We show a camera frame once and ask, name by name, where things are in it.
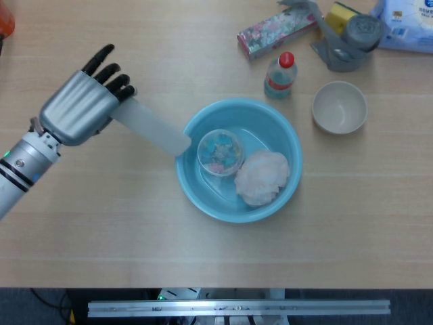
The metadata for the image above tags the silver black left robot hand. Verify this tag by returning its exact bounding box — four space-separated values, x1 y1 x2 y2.
39 43 139 147

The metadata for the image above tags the long white cutlery case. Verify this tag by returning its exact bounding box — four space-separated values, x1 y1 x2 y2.
110 96 192 158

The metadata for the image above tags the clear tub of colourful clips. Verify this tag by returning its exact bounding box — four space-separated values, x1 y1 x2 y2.
197 128 244 177

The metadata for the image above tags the light blue plastic basin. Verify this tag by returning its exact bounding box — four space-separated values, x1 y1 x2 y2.
175 97 303 224

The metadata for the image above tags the orange plastic bucket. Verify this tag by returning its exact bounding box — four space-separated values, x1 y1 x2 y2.
0 0 16 37

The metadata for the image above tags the clear bottle with red cap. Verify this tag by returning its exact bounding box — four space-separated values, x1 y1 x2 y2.
263 51 299 100

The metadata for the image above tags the floral patterned long box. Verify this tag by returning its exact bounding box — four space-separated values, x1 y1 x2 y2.
236 8 319 62

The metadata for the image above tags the beige round bowl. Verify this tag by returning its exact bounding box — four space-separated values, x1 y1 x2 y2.
311 81 369 135

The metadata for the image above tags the yellow scouring sponge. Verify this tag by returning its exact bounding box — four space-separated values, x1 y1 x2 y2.
325 1 361 36

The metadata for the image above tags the blue white tissue pack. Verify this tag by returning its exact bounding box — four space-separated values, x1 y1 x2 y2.
368 0 433 54

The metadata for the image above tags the black floor cable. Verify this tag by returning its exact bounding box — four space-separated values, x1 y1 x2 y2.
30 287 74 321

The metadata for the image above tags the aluminium profile rail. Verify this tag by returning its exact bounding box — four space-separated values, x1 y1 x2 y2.
87 299 392 318

